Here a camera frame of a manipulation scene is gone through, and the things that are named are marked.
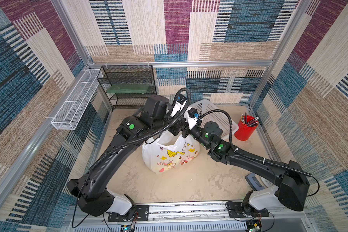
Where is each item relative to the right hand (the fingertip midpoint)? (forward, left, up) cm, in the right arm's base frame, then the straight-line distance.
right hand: (180, 116), depth 72 cm
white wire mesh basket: (+14, +69, -13) cm, 72 cm away
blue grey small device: (-22, -40, -31) cm, 55 cm away
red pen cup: (+7, -41, -24) cm, 48 cm away
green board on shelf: (+35, +36, -10) cm, 51 cm away
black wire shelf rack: (+43, +35, -3) cm, 55 cm away
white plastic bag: (-11, +8, -15) cm, 20 cm away
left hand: (-7, -2, +6) cm, 10 cm away
